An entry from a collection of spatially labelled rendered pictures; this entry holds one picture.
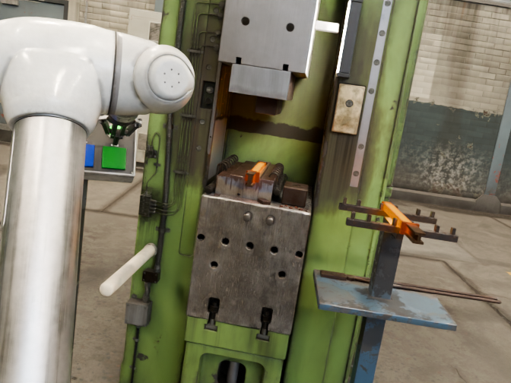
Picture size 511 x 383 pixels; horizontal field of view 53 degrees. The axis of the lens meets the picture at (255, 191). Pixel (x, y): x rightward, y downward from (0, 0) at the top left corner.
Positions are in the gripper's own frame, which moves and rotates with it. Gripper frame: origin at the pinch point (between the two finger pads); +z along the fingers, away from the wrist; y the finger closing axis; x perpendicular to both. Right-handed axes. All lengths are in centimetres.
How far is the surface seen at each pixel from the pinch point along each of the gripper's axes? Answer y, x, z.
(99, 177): -3.8, -11.5, 7.9
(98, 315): 6, -46, 135
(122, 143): 2.5, -0.4, 3.7
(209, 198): 32.2, -16.9, 5.0
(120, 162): 2.0, -7.4, 3.0
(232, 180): 40.3, -9.8, 4.2
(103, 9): 11, 404, 495
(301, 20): 54, 35, -29
